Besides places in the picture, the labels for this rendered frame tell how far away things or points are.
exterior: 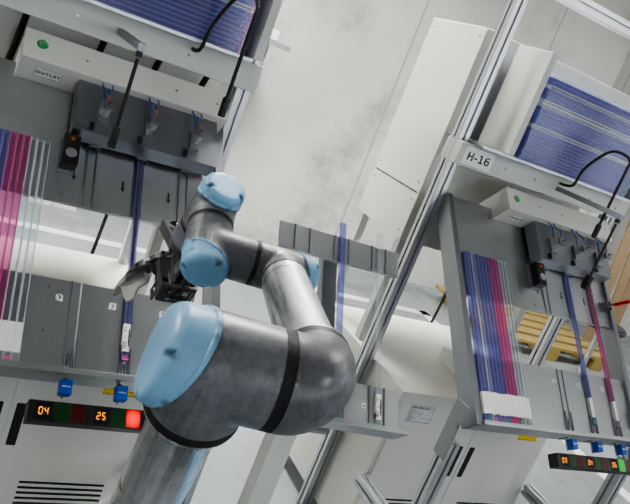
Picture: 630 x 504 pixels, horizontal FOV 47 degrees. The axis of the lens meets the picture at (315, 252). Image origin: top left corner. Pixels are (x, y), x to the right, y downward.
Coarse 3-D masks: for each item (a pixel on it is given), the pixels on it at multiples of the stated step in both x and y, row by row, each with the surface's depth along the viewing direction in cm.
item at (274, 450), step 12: (264, 444) 188; (276, 444) 184; (288, 444) 185; (264, 456) 186; (276, 456) 186; (252, 468) 191; (264, 468) 186; (276, 468) 187; (252, 480) 189; (264, 480) 187; (276, 480) 188; (252, 492) 187; (264, 492) 188
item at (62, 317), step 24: (48, 288) 146; (72, 288) 149; (96, 288) 152; (48, 312) 144; (72, 312) 147; (96, 312) 150; (120, 312) 153; (144, 312) 155; (24, 336) 140; (48, 336) 142; (72, 336) 145; (96, 336) 148; (120, 336) 150; (144, 336) 153; (24, 360) 138; (48, 360) 141; (72, 360) 143; (96, 360) 146
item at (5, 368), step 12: (0, 360) 134; (12, 360) 135; (0, 372) 137; (12, 372) 138; (24, 372) 138; (36, 372) 138; (48, 372) 138; (60, 372) 139; (72, 372) 140; (84, 372) 141; (96, 372) 142; (108, 372) 144; (84, 384) 146; (96, 384) 147; (108, 384) 147; (120, 384) 148; (132, 384) 148
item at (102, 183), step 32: (0, 64) 161; (0, 96) 158; (32, 96) 162; (64, 96) 167; (32, 128) 159; (64, 128) 163; (96, 160) 164; (128, 160) 169; (64, 192) 157; (96, 192) 161; (128, 192) 166; (160, 192) 170; (192, 192) 175; (160, 224) 167
